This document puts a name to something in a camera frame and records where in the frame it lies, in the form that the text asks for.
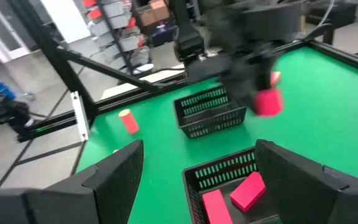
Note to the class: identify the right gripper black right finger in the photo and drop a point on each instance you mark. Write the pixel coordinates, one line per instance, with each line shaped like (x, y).
(306, 189)

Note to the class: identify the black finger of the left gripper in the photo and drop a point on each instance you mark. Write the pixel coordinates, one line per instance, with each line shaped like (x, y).
(241, 91)

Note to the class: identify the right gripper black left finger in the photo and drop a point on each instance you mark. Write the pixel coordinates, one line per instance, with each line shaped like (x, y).
(104, 189)

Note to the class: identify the small pink cube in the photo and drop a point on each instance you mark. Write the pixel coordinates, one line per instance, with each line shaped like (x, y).
(268, 102)

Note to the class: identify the small red cylinder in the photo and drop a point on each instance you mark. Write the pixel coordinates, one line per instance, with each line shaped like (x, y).
(275, 79)

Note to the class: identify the long pink block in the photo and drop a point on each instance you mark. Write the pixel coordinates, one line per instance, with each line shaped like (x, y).
(217, 207)
(248, 191)

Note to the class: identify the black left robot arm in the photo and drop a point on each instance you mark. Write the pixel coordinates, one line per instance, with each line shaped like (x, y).
(188, 34)

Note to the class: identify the black plastic mesh basket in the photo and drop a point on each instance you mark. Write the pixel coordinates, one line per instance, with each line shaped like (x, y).
(210, 115)
(194, 186)

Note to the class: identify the green table mat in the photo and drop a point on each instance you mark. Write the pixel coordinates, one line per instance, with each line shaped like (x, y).
(322, 124)

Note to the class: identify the black bench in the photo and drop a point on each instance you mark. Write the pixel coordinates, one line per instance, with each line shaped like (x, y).
(331, 12)

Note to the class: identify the light wooden board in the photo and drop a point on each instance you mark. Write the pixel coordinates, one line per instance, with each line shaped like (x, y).
(120, 88)

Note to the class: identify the brown cardboard box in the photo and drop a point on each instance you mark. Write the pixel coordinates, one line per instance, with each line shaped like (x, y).
(155, 12)

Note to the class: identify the storage shelf rack with bins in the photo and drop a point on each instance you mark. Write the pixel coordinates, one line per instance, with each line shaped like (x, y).
(120, 34)

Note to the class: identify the blue bin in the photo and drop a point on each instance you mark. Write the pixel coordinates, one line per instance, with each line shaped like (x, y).
(2, 90)

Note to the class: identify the silver metal bracket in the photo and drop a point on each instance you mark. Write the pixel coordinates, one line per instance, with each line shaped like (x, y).
(80, 115)

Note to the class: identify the black metal table frame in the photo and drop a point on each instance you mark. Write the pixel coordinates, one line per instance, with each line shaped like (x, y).
(73, 74)

